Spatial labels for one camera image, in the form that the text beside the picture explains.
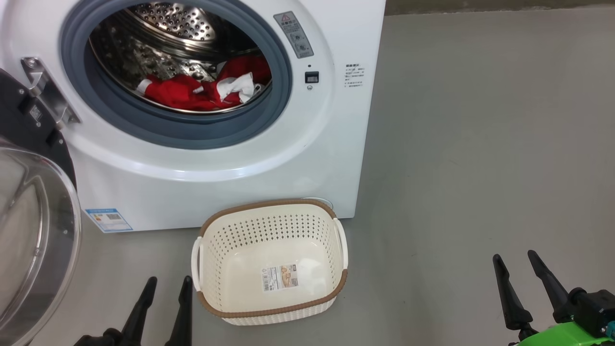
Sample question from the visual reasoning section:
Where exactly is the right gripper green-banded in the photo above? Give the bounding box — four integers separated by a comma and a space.
492, 250, 615, 346

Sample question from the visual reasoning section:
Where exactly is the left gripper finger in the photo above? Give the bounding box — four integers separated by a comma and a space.
165, 275, 194, 346
120, 276, 158, 346

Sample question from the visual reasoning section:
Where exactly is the black-rimmed glass washer door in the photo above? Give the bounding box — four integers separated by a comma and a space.
0, 67, 82, 346

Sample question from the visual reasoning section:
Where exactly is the red and white garment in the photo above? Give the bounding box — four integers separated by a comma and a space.
135, 55, 272, 112

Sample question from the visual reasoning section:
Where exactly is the cream laundry basket brown rim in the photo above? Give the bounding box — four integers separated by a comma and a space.
191, 198, 349, 326

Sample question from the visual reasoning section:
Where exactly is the printed basket label sticker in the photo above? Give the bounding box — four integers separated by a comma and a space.
261, 264, 299, 293

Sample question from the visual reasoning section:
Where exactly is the white front-load washing machine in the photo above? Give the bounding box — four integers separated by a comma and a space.
0, 0, 386, 234

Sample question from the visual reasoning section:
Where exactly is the grey rubber door gasket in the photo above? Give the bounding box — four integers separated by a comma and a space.
60, 0, 294, 150

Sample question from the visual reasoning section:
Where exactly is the metal door hinge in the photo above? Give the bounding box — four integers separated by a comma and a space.
21, 57, 80, 129

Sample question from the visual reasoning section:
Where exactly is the blue energy label sticker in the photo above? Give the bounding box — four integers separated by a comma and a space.
85, 208, 134, 234

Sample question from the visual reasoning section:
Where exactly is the round white filter cover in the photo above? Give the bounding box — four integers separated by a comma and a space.
300, 197, 333, 210

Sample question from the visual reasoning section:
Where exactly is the perforated steel washer drum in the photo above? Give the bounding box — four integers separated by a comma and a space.
89, 0, 272, 115

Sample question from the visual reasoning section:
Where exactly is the grey warning sticker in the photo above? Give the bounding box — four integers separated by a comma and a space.
273, 11, 315, 59

